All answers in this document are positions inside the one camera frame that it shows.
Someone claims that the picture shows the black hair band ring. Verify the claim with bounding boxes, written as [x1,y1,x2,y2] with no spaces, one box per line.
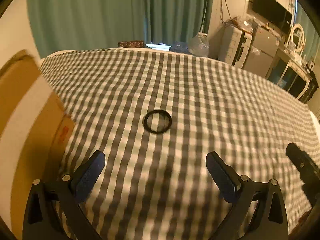
[143,109,173,134]

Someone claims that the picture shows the brown cardboard box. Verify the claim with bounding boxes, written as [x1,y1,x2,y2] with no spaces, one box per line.
[1,50,74,239]

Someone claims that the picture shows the white dressing table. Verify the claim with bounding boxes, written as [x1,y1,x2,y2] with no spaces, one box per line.
[266,48,312,99]

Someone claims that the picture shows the green checkered tablecloth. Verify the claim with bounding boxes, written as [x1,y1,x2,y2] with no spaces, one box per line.
[40,49,319,239]

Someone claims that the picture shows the oval white vanity mirror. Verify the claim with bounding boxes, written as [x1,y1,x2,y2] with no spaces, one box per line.
[285,23,306,55]

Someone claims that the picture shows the grey mini fridge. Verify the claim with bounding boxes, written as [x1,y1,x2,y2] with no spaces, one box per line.
[243,27,278,78]

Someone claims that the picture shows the white suitcase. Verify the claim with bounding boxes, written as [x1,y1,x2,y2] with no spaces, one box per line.
[218,25,252,68]

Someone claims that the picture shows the clear plastic water jug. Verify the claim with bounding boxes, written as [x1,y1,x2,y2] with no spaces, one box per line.
[188,32,209,57]

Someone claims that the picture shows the brown patterned bag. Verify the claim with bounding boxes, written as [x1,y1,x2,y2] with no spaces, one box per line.
[118,40,145,48]

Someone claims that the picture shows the teal curtain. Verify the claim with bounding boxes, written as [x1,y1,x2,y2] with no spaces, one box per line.
[27,0,213,57]

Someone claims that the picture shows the black wall television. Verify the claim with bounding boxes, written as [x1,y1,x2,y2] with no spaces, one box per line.
[252,0,292,34]

